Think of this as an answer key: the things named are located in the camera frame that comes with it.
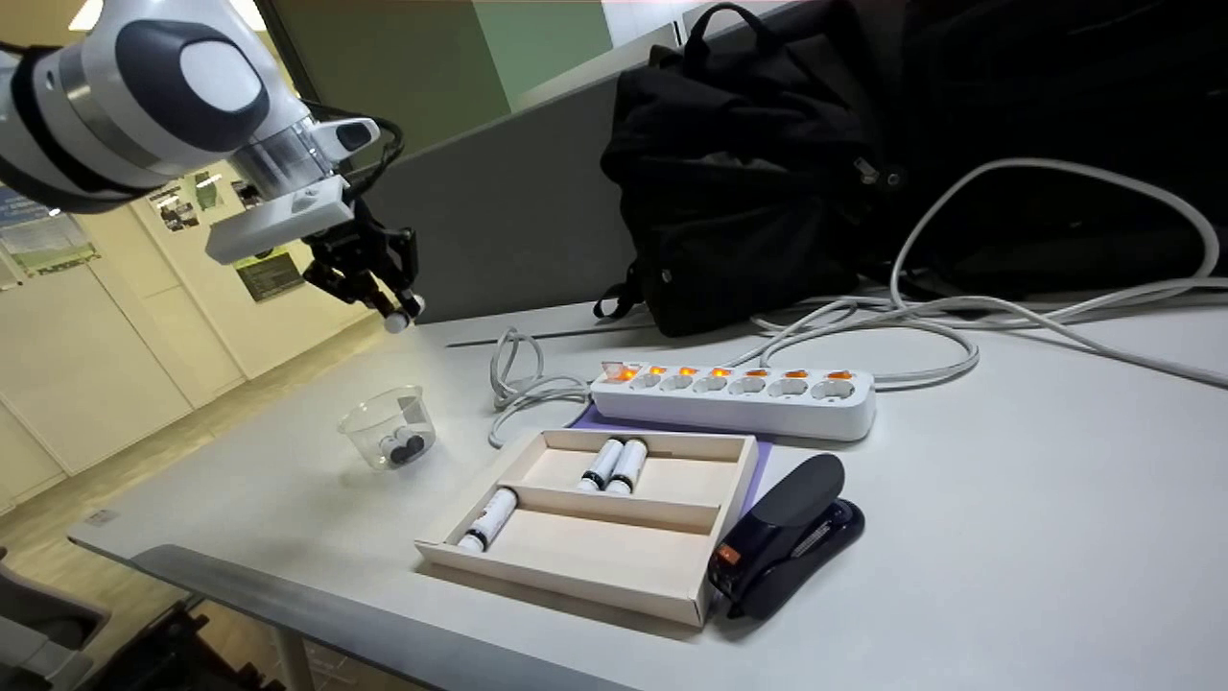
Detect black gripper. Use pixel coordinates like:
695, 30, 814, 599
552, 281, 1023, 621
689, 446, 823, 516
297, 203, 428, 325

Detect wooden two-compartment tray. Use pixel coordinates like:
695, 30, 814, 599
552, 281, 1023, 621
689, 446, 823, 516
414, 424, 758, 631

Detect grey partition panel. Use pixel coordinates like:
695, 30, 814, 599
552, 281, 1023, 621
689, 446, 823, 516
360, 18, 688, 325

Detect white battery left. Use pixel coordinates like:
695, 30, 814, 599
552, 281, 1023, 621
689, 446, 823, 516
452, 484, 520, 557

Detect white power strip orange switches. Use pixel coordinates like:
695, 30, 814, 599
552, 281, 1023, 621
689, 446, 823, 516
587, 359, 879, 446

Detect black backpack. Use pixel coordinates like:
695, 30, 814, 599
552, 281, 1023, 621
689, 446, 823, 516
590, 0, 902, 342

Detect black stapler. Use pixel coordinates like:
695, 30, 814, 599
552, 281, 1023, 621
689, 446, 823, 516
706, 450, 867, 627

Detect grey and black chair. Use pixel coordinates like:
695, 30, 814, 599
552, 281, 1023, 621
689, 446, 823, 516
0, 551, 280, 691

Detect large black fabric bag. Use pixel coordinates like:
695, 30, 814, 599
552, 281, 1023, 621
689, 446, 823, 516
879, 0, 1228, 300

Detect black wall poster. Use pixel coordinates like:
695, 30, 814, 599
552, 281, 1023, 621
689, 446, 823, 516
232, 252, 305, 307

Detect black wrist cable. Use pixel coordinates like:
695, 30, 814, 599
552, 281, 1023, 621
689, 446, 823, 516
333, 110, 405, 209

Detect thin grey cable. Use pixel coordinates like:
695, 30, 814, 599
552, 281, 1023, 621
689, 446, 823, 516
446, 320, 656, 352

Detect blue wall poster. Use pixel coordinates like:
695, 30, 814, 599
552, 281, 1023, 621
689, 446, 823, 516
0, 188, 99, 281

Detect thick white power cable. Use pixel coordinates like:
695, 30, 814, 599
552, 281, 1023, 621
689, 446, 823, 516
743, 154, 1224, 394

